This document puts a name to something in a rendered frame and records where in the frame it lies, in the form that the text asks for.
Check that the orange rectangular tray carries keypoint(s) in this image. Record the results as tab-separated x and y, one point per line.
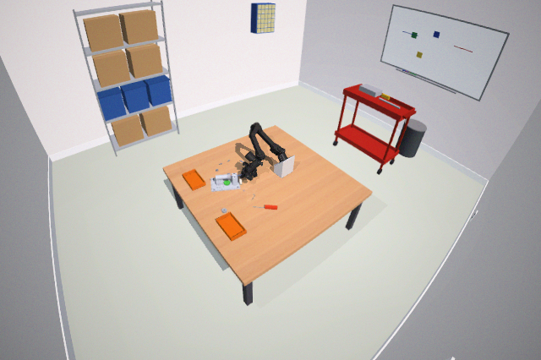
231	226
194	180

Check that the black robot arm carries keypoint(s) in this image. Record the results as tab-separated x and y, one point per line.
259	156

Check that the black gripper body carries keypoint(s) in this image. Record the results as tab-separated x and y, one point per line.
248	168

